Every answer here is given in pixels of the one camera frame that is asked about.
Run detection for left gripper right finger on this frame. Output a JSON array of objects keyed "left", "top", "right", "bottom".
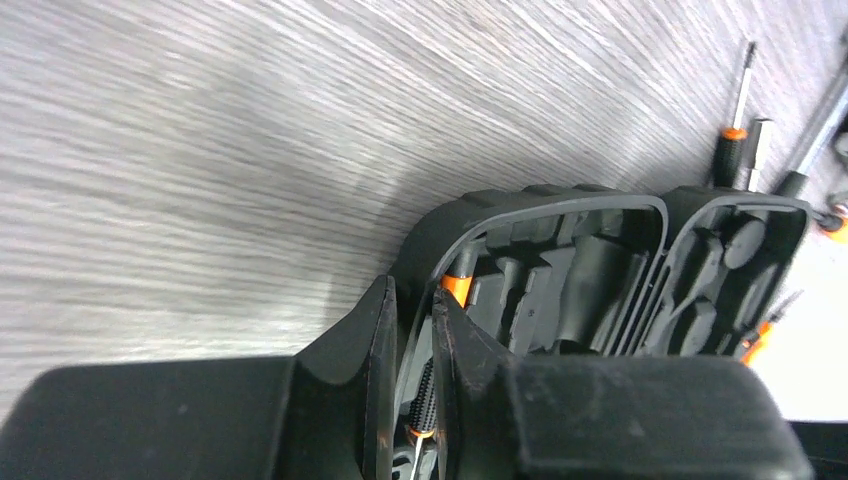
[{"left": 432, "top": 290, "right": 815, "bottom": 479}]

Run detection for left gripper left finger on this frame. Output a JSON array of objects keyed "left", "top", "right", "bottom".
[{"left": 1, "top": 276, "right": 397, "bottom": 479}]

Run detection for small orange black screwdriver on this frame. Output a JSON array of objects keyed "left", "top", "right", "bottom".
[{"left": 404, "top": 241, "right": 480, "bottom": 480}]

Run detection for black tool kit case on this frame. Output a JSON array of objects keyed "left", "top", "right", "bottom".
[{"left": 387, "top": 184, "right": 815, "bottom": 480}]

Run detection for thin orange black screwdriver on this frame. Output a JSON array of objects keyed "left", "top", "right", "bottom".
[{"left": 711, "top": 41, "right": 758, "bottom": 188}]

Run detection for small round bit holder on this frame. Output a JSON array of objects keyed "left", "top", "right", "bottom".
[{"left": 816, "top": 190, "right": 847, "bottom": 245}]

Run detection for orange handled pliers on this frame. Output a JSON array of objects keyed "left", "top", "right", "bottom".
[{"left": 740, "top": 290, "right": 804, "bottom": 367}]

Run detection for claw hammer black handle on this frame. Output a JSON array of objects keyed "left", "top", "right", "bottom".
[{"left": 771, "top": 66, "right": 847, "bottom": 198}]

